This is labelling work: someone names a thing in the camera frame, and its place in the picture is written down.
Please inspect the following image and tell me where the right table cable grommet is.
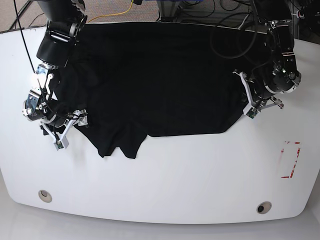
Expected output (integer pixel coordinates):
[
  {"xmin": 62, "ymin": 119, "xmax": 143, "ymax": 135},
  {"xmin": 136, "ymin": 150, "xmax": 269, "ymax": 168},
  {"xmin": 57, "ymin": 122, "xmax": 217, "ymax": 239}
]
[{"xmin": 256, "ymin": 201, "xmax": 272, "ymax": 215}]

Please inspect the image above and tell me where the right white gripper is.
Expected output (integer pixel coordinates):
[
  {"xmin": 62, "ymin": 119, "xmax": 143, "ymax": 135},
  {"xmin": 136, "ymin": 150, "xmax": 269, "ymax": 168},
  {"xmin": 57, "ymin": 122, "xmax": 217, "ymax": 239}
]
[{"xmin": 39, "ymin": 109, "xmax": 89, "ymax": 148}]

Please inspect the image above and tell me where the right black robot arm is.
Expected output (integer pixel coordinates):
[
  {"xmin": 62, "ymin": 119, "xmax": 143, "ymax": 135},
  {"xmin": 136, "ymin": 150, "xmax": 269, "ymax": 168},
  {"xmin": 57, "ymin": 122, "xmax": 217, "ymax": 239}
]
[{"xmin": 22, "ymin": 0, "xmax": 88, "ymax": 150}]

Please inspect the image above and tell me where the table cable grommet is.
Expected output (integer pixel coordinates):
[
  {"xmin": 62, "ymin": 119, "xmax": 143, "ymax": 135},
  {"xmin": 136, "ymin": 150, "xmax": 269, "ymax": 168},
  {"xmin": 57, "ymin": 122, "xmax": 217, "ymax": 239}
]
[
  {"xmin": 256, "ymin": 201, "xmax": 272, "ymax": 215},
  {"xmin": 38, "ymin": 190, "xmax": 53, "ymax": 203}
]

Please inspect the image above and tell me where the left table cable grommet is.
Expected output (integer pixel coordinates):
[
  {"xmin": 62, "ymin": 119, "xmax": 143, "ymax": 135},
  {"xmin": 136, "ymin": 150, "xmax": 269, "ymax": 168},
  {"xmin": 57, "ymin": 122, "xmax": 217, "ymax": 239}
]
[{"xmin": 38, "ymin": 190, "xmax": 53, "ymax": 203}]

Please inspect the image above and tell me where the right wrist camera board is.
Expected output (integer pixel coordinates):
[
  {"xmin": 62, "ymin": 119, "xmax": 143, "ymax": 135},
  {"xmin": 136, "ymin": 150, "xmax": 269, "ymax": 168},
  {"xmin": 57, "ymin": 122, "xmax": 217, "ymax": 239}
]
[{"xmin": 54, "ymin": 141, "xmax": 64, "ymax": 151}]

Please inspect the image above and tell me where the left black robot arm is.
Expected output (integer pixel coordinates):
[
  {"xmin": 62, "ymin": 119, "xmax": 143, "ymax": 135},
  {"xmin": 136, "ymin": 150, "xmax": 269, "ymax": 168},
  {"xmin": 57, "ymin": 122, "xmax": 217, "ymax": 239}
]
[{"xmin": 209, "ymin": 0, "xmax": 302, "ymax": 119}]

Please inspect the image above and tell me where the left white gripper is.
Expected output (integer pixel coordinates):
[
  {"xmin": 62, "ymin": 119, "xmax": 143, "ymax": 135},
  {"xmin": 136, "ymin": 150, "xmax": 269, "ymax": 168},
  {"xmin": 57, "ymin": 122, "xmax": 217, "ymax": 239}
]
[{"xmin": 232, "ymin": 71, "xmax": 284, "ymax": 117}]

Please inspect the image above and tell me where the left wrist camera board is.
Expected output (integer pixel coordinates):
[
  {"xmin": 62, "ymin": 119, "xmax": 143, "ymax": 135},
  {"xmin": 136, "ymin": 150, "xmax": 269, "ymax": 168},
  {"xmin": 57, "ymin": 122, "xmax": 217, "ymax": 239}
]
[{"xmin": 246, "ymin": 108, "xmax": 259, "ymax": 119}]

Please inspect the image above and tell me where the red tape rectangle marking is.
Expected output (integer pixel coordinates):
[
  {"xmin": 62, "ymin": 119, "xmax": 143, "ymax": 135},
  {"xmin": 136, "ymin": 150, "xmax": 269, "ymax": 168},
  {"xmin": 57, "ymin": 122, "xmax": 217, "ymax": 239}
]
[{"xmin": 277, "ymin": 141, "xmax": 302, "ymax": 179}]

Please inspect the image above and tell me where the black t-shirt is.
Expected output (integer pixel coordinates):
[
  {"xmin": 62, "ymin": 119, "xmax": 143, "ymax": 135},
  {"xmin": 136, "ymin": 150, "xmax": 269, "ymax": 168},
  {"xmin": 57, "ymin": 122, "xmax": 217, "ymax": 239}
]
[{"xmin": 54, "ymin": 22, "xmax": 270, "ymax": 159}]

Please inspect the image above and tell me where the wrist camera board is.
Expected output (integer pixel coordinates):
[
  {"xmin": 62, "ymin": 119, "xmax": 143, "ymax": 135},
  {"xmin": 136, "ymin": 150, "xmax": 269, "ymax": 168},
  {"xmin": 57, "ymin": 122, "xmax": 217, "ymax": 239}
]
[
  {"xmin": 54, "ymin": 141, "xmax": 64, "ymax": 151},
  {"xmin": 246, "ymin": 108, "xmax": 259, "ymax": 119}
]

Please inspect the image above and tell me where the black cable on floor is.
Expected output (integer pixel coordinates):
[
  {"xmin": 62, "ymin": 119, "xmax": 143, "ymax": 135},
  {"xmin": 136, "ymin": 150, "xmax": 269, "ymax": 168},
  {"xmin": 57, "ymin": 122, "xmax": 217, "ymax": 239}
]
[{"xmin": 9, "ymin": 0, "xmax": 48, "ymax": 30}]

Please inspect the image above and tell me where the yellow cable on floor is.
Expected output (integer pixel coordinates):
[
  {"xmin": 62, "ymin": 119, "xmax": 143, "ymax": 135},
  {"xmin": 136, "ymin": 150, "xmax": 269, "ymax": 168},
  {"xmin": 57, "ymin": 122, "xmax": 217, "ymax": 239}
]
[{"xmin": 90, "ymin": 0, "xmax": 133, "ymax": 23}]

